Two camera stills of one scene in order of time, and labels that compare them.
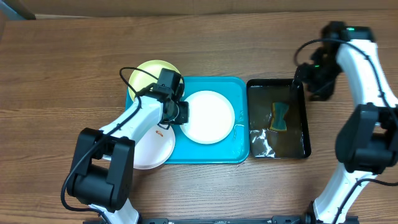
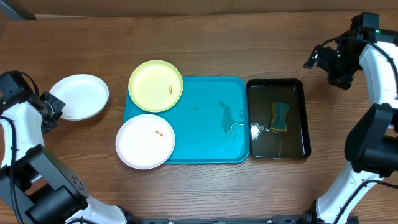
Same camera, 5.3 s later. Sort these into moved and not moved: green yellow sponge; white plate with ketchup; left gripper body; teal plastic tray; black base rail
Moved: left gripper body
Not moved: black base rail; green yellow sponge; teal plastic tray; white plate with ketchup
